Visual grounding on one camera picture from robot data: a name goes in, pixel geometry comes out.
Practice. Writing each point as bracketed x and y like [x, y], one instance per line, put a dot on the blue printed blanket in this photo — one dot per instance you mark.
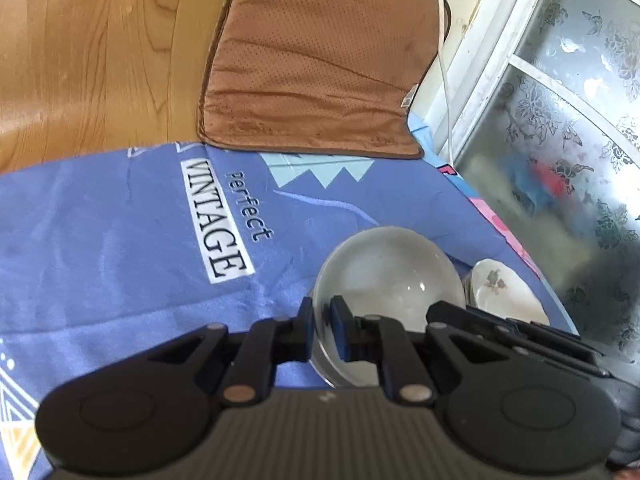
[125, 240]

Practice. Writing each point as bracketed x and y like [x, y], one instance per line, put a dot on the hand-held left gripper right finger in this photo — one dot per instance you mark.
[341, 330]

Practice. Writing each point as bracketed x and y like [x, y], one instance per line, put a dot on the small white floral plate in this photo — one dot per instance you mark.
[505, 287]

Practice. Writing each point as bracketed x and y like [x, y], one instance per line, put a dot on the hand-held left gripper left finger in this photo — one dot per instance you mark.
[306, 330]

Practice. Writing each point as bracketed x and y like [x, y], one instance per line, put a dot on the clear glass bowl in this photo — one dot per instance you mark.
[390, 280]

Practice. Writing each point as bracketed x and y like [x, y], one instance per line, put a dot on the frosted floral window glass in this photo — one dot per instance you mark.
[575, 150]

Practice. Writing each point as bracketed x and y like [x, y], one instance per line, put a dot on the white window frame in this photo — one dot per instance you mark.
[492, 40]

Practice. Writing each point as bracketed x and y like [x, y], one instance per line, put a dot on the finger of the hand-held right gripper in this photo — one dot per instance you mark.
[515, 340]

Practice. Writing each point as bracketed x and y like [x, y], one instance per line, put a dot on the wood pattern board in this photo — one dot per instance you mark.
[90, 55]

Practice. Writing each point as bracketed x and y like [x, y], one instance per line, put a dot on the brown cushion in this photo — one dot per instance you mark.
[310, 60]

